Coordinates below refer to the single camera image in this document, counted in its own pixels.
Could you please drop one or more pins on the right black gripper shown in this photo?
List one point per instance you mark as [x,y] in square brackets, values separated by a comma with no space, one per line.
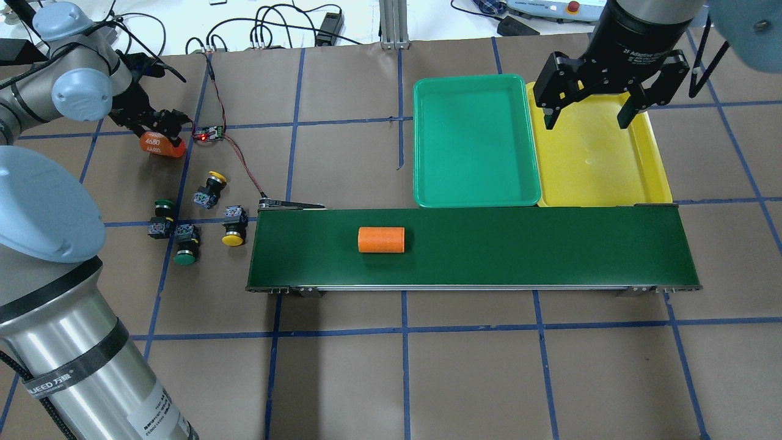
[635,33]

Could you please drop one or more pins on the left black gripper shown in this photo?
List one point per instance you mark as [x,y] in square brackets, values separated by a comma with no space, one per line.
[144,111]

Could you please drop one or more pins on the orange cylinder marked 4680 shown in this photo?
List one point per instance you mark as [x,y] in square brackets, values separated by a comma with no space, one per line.
[156,143]

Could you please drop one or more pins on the yellow push button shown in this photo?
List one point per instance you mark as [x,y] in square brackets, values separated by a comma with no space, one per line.
[208,195]
[235,222]

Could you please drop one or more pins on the green push button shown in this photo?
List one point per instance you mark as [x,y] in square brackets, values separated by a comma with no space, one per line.
[161,225]
[187,240]

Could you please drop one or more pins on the plain orange cylinder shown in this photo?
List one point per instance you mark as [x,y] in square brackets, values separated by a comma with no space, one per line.
[381,240]

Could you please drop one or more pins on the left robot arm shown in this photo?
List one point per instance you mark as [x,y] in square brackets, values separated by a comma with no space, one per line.
[71,351]

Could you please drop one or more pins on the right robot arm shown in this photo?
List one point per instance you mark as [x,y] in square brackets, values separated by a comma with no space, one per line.
[633,50]

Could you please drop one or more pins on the small green controller board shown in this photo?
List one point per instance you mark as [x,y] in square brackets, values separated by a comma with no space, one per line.
[208,134]

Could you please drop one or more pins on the yellow plastic tray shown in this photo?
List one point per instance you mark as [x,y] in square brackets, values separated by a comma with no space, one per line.
[588,161]

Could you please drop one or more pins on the teach pendant with red button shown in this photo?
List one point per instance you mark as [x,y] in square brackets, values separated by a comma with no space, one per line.
[559,11]

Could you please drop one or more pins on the green plastic tray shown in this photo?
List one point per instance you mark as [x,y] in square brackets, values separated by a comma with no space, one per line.
[473,143]

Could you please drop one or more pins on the green conveyor belt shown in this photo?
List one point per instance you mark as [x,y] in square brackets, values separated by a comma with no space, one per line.
[629,249]

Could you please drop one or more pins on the black power adapter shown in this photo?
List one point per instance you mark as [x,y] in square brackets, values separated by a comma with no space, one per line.
[330,29]

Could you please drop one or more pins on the aluminium frame post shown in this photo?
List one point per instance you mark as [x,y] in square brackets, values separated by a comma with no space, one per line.
[393,29]

